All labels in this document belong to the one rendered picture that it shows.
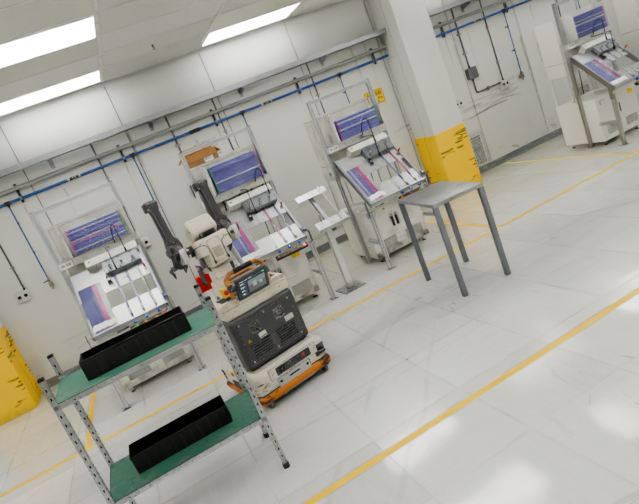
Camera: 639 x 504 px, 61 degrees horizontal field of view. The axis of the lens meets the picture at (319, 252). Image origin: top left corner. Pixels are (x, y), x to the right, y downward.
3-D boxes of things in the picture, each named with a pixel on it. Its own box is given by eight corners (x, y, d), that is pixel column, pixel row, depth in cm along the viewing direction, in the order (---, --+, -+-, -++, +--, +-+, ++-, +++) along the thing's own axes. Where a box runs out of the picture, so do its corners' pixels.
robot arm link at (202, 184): (194, 179, 418) (206, 174, 423) (190, 184, 430) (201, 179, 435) (222, 230, 422) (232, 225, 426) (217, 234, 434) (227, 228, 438)
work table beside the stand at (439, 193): (464, 297, 431) (432, 205, 412) (425, 280, 498) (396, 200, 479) (511, 273, 439) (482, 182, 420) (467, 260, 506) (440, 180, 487)
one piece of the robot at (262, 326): (318, 348, 404) (274, 247, 385) (258, 388, 379) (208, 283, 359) (296, 341, 433) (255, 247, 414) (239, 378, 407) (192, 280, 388)
